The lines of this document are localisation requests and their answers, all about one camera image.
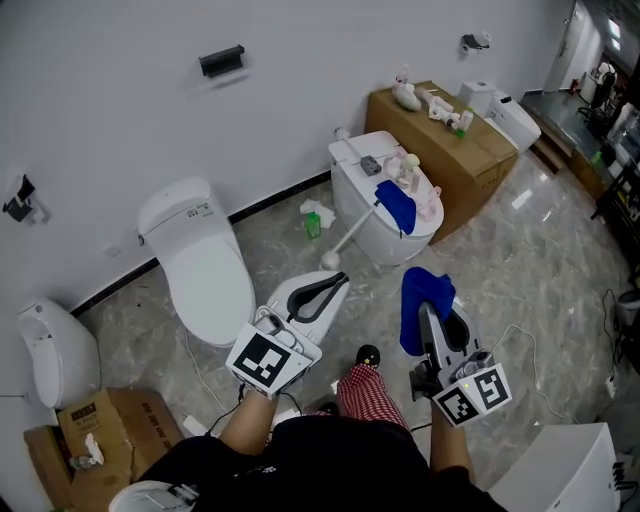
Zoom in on wall holder with paper roll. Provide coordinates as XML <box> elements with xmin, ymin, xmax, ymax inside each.
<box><xmin>460</xmin><ymin>30</ymin><xmax>492</xmax><ymax>54</ymax></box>

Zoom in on white floor cable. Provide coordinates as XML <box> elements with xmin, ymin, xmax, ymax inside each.
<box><xmin>492</xmin><ymin>323</ymin><xmax>566</xmax><ymax>419</ymax></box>

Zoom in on white labelled tube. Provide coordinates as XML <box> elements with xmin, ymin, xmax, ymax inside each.
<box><xmin>329</xmin><ymin>197</ymin><xmax>384</xmax><ymax>259</ymax></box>

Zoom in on black wall shelf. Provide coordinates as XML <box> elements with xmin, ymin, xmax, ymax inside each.
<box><xmin>198</xmin><ymin>44</ymin><xmax>246</xmax><ymax>79</ymax></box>

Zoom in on person's right forearm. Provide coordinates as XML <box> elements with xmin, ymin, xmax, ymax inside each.
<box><xmin>429</xmin><ymin>414</ymin><xmax>474</xmax><ymax>476</ymax></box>

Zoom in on white spray gun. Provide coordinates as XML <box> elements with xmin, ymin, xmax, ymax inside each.
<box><xmin>422</xmin><ymin>89</ymin><xmax>464</xmax><ymax>132</ymax></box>

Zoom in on white tissue wad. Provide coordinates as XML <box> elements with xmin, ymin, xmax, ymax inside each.
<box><xmin>83</xmin><ymin>432</ymin><xmax>105</xmax><ymax>464</ymax></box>

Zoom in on white smart toilet dark button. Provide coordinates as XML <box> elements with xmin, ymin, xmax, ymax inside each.
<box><xmin>487</xmin><ymin>92</ymin><xmax>542</xmax><ymax>154</ymax></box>

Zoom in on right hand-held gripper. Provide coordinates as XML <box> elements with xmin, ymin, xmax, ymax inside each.
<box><xmin>409</xmin><ymin>298</ymin><xmax>513</xmax><ymax>429</ymax></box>

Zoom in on white plush toy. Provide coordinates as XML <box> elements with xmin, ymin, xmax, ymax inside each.
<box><xmin>392</xmin><ymin>64</ymin><xmax>423</xmax><ymax>111</ymax></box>

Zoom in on large brown cardboard box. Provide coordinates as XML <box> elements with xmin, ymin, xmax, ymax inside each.
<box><xmin>364</xmin><ymin>81</ymin><xmax>520</xmax><ymax>245</ymax></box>

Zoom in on crumpled brown cardboard box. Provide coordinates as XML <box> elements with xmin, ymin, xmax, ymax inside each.
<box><xmin>23</xmin><ymin>387</ymin><xmax>185</xmax><ymax>512</ymax></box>

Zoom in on black paper holder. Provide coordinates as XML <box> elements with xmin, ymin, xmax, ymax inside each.
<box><xmin>2</xmin><ymin>173</ymin><xmax>51</xmax><ymax>225</ymax></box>

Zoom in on white toilet with labelled lid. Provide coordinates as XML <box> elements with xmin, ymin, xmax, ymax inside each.
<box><xmin>137</xmin><ymin>175</ymin><xmax>256</xmax><ymax>349</ymax></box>

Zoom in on wooden step platform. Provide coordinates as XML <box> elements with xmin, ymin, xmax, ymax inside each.
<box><xmin>529</xmin><ymin>119</ymin><xmax>576</xmax><ymax>174</ymax></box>

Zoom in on blue microfibre cloth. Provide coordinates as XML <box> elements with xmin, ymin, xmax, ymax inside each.
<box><xmin>374</xmin><ymin>179</ymin><xmax>418</xmax><ymax>236</ymax></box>
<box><xmin>399</xmin><ymin>266</ymin><xmax>457</xmax><ymax>357</ymax></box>

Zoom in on white waist pack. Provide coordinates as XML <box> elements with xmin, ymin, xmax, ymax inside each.
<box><xmin>108</xmin><ymin>479</ymin><xmax>201</xmax><ymax>512</ymax></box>

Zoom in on person's left forearm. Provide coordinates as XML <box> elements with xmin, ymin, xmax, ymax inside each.
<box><xmin>218</xmin><ymin>387</ymin><xmax>281</xmax><ymax>457</ymax></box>

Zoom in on white cabinet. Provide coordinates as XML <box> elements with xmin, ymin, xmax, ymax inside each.
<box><xmin>487</xmin><ymin>422</ymin><xmax>624</xmax><ymax>512</ymax></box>

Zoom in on pink bottle cream cap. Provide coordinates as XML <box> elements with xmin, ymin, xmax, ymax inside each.
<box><xmin>397</xmin><ymin>153</ymin><xmax>422</xmax><ymax>194</ymax></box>

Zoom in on red checked trousers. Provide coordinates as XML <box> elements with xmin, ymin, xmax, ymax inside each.
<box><xmin>312</xmin><ymin>363</ymin><xmax>410</xmax><ymax>431</ymax></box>

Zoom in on pale pink cloth strap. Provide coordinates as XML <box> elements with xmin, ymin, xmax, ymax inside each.
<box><xmin>382</xmin><ymin>154</ymin><xmax>444</xmax><ymax>221</ymax></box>

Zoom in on white toilet with hinged lid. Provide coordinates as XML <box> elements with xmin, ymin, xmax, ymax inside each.
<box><xmin>327</xmin><ymin>130</ymin><xmax>445</xmax><ymax>266</ymax></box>

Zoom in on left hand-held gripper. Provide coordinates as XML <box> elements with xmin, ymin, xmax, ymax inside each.
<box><xmin>225</xmin><ymin>271</ymin><xmax>350</xmax><ymax>400</ymax></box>

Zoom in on person's black shirt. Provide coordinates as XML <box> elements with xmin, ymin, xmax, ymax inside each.
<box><xmin>134</xmin><ymin>417</ymin><xmax>506</xmax><ymax>512</ymax></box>

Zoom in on person's right black slipper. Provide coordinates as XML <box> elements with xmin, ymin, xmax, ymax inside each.
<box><xmin>355</xmin><ymin>344</ymin><xmax>382</xmax><ymax>370</ymax></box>

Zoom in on crumpled white tissue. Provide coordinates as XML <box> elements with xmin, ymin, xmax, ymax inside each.
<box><xmin>298</xmin><ymin>198</ymin><xmax>337</xmax><ymax>229</ymax></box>

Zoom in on white plastic brush tool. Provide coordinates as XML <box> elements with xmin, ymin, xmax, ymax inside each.
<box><xmin>333</xmin><ymin>127</ymin><xmax>366</xmax><ymax>169</ymax></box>

